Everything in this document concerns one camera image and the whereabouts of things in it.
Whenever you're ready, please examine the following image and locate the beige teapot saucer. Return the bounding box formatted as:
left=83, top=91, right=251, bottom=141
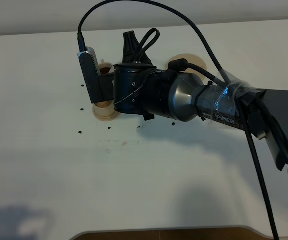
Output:
left=165, top=53, right=208, bottom=82

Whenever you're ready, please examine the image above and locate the beige front saucer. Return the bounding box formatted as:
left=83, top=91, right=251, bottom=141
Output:
left=92, top=103, right=120, bottom=122

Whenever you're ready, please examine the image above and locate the beige rear teacup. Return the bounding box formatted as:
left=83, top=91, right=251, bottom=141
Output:
left=98, top=59, right=114, bottom=75

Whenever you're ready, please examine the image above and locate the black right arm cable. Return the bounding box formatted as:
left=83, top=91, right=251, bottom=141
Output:
left=77, top=0, right=288, bottom=240

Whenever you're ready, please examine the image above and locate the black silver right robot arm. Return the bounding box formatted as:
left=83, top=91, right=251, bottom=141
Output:
left=113, top=29, right=288, bottom=170

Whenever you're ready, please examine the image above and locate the beige teacup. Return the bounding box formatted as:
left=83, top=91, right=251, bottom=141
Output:
left=98, top=59, right=114, bottom=75
left=95, top=100, right=114, bottom=109

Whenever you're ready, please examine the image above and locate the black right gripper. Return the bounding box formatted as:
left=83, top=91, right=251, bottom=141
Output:
left=113, top=30, right=177, bottom=121

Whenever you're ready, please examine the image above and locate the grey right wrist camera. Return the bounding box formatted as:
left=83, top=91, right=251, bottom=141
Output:
left=78, top=47, right=114, bottom=104

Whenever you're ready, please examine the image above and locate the beige front teacup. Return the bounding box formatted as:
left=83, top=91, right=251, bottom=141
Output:
left=95, top=100, right=114, bottom=109

